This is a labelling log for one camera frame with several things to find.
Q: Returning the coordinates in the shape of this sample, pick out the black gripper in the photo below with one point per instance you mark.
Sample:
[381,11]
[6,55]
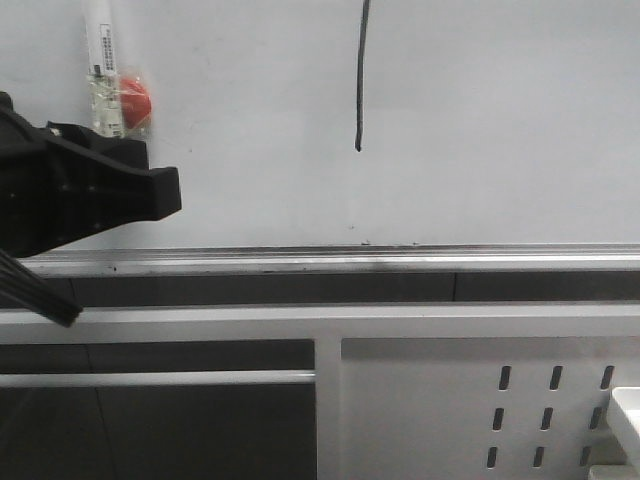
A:
[64,182]

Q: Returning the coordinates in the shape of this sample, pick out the red round magnet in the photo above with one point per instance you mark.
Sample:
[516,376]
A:
[136,105]

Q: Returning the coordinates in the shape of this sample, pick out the white black whiteboard marker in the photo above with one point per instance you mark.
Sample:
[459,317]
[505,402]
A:
[103,79]

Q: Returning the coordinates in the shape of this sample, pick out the white whiteboard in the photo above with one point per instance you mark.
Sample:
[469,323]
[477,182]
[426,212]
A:
[305,123]

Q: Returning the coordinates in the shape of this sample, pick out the white plastic bin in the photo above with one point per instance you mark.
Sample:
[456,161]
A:
[625,425]

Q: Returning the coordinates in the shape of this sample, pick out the white metal frame with slots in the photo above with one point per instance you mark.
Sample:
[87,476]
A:
[338,392]

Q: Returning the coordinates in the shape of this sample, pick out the aluminium whiteboard tray rail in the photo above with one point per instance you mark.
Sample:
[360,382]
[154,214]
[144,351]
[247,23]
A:
[341,260]

